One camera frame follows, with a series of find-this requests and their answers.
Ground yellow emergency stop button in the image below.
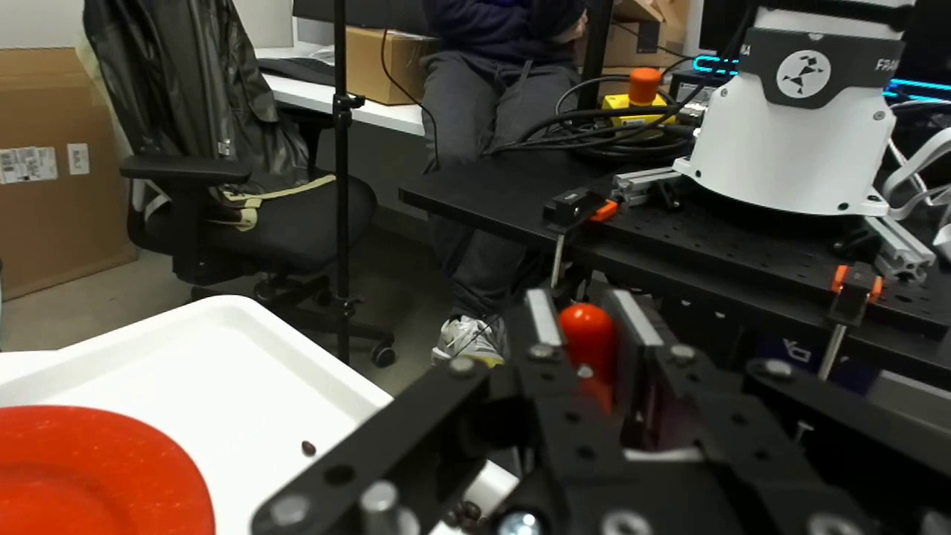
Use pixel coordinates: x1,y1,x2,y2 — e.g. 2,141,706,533
602,67,673,131

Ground black cable bundle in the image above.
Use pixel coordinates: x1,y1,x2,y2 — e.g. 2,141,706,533
486,71,709,168

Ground white desk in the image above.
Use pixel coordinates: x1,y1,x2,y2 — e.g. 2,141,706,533
253,43,430,141

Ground cream rope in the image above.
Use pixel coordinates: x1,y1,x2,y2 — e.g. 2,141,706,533
210,172,338,239

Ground blue bin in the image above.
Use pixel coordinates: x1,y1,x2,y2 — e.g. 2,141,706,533
751,331,844,380

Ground white cable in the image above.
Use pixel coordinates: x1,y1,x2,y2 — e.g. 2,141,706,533
875,125,951,206

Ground red handled metal spoon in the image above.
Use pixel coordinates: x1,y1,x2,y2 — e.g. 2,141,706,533
555,302,621,413

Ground red plate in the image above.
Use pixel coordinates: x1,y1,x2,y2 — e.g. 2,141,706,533
0,406,219,535

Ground black robot cart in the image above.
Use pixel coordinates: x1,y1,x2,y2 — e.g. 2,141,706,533
397,147,951,395

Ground orange black bar clamp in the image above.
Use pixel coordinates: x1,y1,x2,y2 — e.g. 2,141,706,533
815,261,887,385
541,186,624,293

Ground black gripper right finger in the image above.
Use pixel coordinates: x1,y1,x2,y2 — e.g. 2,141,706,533
607,290,700,420

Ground black camera stand pole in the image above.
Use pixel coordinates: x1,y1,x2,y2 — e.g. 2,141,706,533
326,0,367,367

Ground seated person grey trousers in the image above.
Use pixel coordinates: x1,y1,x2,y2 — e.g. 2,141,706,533
419,0,601,322

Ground white plastic tray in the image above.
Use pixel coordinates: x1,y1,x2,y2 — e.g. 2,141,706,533
0,293,523,535

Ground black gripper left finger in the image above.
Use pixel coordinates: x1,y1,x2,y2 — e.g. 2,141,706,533
503,290,569,385

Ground aluminium mounting bracket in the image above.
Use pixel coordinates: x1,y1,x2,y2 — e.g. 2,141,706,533
864,211,939,290
609,163,693,209

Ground cardboard box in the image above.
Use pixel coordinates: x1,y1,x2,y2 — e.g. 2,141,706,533
0,46,140,302
342,25,440,111
601,0,694,71

